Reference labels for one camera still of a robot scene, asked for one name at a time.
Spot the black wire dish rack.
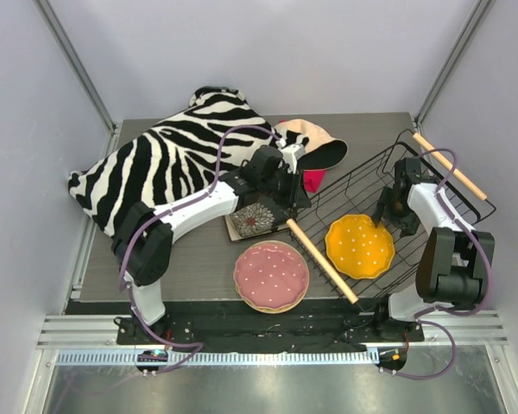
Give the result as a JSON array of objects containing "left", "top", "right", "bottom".
[{"left": 287, "top": 129, "right": 497, "bottom": 305}]

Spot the black square plate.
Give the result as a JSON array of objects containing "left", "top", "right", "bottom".
[{"left": 224, "top": 197, "right": 289, "bottom": 242}]

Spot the yellow dotted plate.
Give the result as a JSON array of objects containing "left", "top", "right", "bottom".
[{"left": 325, "top": 214, "right": 395, "bottom": 280}]

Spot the purple dotted plate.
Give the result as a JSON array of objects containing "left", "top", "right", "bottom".
[{"left": 233, "top": 241, "right": 310, "bottom": 287}]

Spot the orange dotted plate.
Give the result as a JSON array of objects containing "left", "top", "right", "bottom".
[{"left": 243, "top": 295, "right": 305, "bottom": 314}]

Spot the yellow cream round plate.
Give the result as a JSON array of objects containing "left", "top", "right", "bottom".
[{"left": 236, "top": 276, "right": 309, "bottom": 314}]

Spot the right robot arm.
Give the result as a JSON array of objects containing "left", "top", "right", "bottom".
[{"left": 371, "top": 158, "right": 495, "bottom": 341}]

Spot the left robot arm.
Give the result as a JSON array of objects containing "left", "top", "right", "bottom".
[{"left": 111, "top": 144, "right": 310, "bottom": 344}]

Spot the pink cloth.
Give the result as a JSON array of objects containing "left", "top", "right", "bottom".
[{"left": 303, "top": 170, "right": 325, "bottom": 193}]

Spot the beige bucket hat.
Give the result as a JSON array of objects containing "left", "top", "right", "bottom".
[{"left": 274, "top": 119, "right": 348, "bottom": 171}]

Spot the zebra print blanket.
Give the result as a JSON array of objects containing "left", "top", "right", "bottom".
[{"left": 67, "top": 87, "right": 285, "bottom": 237}]

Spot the left wooden rack handle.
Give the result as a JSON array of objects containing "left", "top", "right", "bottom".
[{"left": 286, "top": 218, "right": 359, "bottom": 304}]

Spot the wooden rack handle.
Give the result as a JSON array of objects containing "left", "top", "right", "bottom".
[
  {"left": 286, "top": 218, "right": 359, "bottom": 304},
  {"left": 413, "top": 132, "right": 488, "bottom": 201}
]

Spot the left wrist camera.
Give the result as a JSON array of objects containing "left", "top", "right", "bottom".
[{"left": 281, "top": 144, "right": 306, "bottom": 174}]

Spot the right wooden rack handle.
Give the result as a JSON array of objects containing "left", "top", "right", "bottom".
[{"left": 413, "top": 132, "right": 488, "bottom": 201}]

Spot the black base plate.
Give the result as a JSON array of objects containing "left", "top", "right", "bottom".
[{"left": 114, "top": 298, "right": 425, "bottom": 354}]

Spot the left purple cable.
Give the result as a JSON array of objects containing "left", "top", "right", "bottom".
[{"left": 118, "top": 126, "right": 286, "bottom": 374}]

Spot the white slotted cable duct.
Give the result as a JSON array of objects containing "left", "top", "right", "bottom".
[{"left": 55, "top": 348, "right": 379, "bottom": 367}]

